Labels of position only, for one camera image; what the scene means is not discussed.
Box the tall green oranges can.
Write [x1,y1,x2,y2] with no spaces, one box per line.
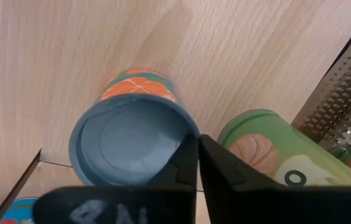
[217,108,351,187]

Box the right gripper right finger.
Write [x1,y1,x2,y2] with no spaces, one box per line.
[198,134,351,224]

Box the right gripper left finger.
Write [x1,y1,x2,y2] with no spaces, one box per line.
[33,133,199,224]

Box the short teal mandarin oranges can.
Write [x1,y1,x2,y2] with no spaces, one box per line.
[68,68,201,187]

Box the blue tomatoes can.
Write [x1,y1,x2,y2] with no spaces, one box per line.
[0,197,39,224]

